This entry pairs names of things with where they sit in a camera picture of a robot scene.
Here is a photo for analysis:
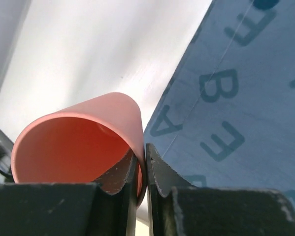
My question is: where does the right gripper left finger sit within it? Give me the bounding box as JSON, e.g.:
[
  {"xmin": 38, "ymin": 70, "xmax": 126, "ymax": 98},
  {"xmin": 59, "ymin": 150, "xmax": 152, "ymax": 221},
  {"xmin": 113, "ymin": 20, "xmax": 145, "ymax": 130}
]
[{"xmin": 0, "ymin": 151, "xmax": 137, "ymax": 236}]

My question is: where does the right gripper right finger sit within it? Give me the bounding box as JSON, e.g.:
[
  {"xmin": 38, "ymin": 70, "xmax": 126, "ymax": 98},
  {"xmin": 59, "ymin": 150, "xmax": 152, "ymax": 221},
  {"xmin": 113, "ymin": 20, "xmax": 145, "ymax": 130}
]
[{"xmin": 146, "ymin": 143, "xmax": 295, "ymax": 236}]

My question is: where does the red plastic cup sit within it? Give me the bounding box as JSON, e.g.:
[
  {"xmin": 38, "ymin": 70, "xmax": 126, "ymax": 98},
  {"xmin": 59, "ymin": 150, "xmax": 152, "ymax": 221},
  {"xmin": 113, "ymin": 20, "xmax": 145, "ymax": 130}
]
[{"xmin": 11, "ymin": 92, "xmax": 147, "ymax": 205}]

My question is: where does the blue letter-print placemat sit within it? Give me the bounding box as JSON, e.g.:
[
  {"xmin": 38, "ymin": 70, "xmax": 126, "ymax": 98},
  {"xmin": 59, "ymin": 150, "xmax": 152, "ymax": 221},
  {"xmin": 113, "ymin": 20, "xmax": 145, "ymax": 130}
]
[{"xmin": 144, "ymin": 0, "xmax": 295, "ymax": 196}]

